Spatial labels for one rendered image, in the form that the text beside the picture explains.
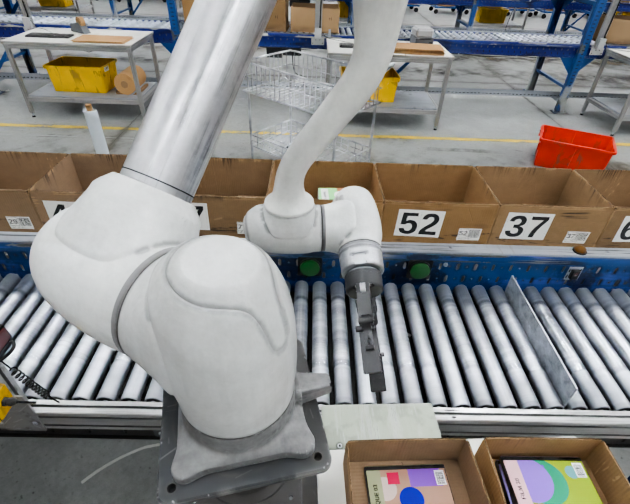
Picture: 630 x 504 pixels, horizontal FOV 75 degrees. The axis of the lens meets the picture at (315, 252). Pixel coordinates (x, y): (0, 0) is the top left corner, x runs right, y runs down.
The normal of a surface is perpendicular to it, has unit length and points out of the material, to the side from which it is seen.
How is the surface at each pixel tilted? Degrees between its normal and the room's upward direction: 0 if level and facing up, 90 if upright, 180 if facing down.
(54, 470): 0
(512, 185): 89
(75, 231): 42
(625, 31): 90
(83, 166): 90
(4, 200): 90
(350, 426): 0
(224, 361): 79
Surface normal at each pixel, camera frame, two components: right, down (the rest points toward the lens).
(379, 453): 0.04, 0.60
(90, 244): -0.23, -0.23
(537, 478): 0.04, -0.79
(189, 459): -0.09, -0.62
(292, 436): 0.24, -0.66
